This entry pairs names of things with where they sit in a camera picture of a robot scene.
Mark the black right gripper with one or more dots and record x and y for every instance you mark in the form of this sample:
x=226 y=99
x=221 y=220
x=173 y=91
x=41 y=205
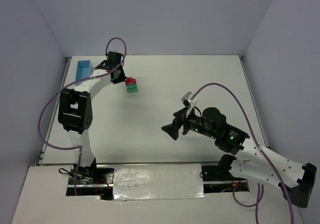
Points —
x=182 y=123

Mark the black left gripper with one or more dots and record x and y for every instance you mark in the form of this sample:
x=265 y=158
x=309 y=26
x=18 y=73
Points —
x=119 y=76

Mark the red triangular wooden block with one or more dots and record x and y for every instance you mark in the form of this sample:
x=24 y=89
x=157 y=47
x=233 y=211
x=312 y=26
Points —
x=130 y=81

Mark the green arched hospital block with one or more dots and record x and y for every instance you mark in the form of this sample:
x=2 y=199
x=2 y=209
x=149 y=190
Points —
x=131 y=90

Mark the green rectangular wooden block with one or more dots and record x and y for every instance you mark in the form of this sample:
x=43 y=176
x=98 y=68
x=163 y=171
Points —
x=133 y=85

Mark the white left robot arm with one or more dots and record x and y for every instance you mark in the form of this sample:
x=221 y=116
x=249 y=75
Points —
x=75 y=111

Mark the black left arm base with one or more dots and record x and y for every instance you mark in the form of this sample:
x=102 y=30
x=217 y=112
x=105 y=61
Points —
x=90 y=174

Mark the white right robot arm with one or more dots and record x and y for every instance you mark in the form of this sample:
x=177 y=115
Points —
x=244 y=159

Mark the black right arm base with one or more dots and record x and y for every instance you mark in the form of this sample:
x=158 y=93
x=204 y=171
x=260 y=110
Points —
x=216 y=180

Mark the blue plastic bin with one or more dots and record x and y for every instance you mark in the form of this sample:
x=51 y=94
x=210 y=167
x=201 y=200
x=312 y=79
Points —
x=84 y=69

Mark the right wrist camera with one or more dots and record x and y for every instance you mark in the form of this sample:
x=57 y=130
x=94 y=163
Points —
x=189 y=102

